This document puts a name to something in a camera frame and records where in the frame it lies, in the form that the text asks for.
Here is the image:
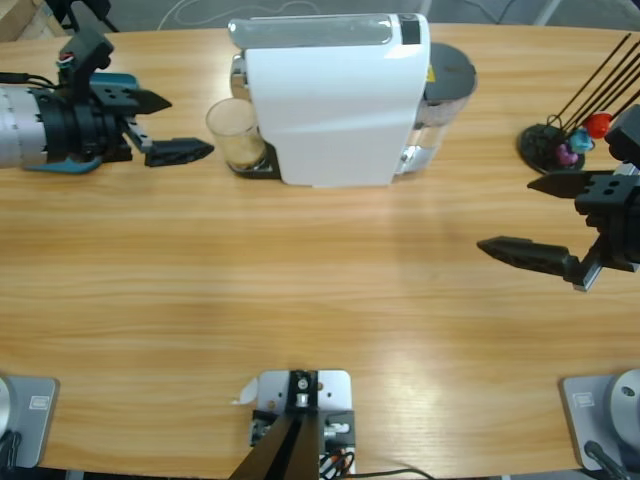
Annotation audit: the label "brown espresso coffee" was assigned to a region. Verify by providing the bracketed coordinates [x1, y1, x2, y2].
[222, 133, 267, 171]

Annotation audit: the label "white capsule coffee machine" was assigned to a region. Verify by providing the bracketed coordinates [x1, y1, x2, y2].
[227, 12, 432, 190]

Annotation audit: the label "dark camera post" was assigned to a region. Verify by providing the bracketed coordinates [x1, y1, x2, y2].
[230, 369, 321, 480]

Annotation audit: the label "teal plastic tray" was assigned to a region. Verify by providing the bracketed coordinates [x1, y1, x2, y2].
[23, 73, 139, 177]

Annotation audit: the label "white paper tape label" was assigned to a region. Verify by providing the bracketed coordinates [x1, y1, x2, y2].
[229, 377, 260, 406]

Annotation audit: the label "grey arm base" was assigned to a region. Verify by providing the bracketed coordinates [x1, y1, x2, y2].
[558, 368, 640, 472]
[0, 375, 60, 470]

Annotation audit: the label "white metal frame leg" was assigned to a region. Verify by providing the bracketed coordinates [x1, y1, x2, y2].
[535, 0, 569, 26]

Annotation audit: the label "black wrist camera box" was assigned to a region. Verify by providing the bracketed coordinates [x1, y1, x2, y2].
[56, 22, 115, 104]
[603, 104, 640, 169]

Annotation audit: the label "orange wire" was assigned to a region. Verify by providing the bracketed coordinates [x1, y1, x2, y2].
[319, 447, 357, 476]

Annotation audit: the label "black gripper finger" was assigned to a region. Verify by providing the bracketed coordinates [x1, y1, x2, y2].
[144, 137, 215, 168]
[476, 236, 582, 287]
[102, 87, 174, 117]
[527, 171, 595, 200]

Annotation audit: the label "red coffee capsule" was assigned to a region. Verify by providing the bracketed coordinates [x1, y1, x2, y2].
[584, 113, 613, 138]

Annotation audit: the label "black capsule holder with rods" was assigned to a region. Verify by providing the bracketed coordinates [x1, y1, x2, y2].
[517, 32, 640, 176]

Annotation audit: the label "black drip tray metal grid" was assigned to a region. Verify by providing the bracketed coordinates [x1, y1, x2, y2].
[227, 141, 282, 181]

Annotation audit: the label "black base cable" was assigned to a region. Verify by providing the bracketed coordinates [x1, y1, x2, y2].
[583, 439, 629, 480]
[0, 430, 24, 470]

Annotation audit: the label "black chair legs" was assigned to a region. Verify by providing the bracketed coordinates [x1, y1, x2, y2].
[44, 0, 121, 36]

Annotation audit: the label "black arm wire bundle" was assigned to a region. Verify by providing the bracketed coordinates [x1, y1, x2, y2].
[0, 72, 57, 91]

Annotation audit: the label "thin black cable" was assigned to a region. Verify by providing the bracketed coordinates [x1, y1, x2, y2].
[349, 466, 439, 480]

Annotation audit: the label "light wooden box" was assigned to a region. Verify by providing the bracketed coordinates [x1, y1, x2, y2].
[0, 0, 67, 44]

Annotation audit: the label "white floor cable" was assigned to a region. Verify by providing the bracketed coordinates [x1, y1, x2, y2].
[158, 0, 324, 29]

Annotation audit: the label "clear water tank grey lid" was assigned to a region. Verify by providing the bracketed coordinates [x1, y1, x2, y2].
[394, 42, 479, 176]

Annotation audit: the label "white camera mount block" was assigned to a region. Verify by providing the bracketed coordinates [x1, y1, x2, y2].
[254, 369, 357, 476]

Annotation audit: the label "clear glass cup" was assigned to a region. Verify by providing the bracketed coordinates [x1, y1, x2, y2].
[204, 98, 269, 174]

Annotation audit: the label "blue coffee capsule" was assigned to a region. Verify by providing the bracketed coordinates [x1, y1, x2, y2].
[569, 127, 596, 154]

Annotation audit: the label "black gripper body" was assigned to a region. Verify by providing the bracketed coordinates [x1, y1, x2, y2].
[569, 164, 640, 294]
[34, 84, 154, 165]

